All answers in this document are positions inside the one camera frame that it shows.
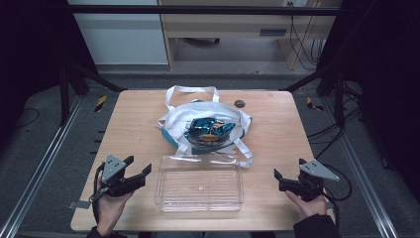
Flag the black floor cables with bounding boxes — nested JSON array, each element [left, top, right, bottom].
[[306, 82, 365, 160]]

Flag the blue snack packet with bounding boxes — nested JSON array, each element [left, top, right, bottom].
[[183, 116, 237, 148]]

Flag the black metal frame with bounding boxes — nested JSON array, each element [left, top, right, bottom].
[[58, 3, 351, 127]]

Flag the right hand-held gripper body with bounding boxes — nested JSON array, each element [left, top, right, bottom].
[[278, 159, 341, 203]]

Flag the person's left hand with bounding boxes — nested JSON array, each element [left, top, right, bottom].
[[95, 186, 136, 237]]

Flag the aluminium floor rail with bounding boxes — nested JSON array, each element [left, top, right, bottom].
[[321, 97, 400, 238], [0, 96, 83, 238]]

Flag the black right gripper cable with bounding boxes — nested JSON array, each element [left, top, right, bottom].
[[321, 163, 353, 232]]

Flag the clear plastic container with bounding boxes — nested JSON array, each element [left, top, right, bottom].
[[154, 154, 245, 213]]

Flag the white and teal tote bag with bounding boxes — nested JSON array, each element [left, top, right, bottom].
[[156, 84, 255, 169]]

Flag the person's right hand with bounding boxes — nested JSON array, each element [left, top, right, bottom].
[[284, 189, 328, 219]]

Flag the grey tape strip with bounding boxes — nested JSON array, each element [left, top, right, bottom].
[[66, 199, 92, 210]]

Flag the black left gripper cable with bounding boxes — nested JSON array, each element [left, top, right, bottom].
[[89, 163, 106, 226]]

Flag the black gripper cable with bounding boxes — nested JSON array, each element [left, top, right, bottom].
[[321, 163, 353, 232], [89, 163, 106, 226]]

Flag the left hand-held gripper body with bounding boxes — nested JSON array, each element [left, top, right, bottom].
[[97, 154, 147, 198]]

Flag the black hanging cables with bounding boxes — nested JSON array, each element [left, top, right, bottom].
[[286, 1, 326, 71]]

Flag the white cabinet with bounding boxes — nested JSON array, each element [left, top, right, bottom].
[[66, 0, 169, 65]]

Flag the yellow black floor tape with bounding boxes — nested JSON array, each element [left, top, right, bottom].
[[94, 95, 108, 113], [305, 96, 325, 112]]

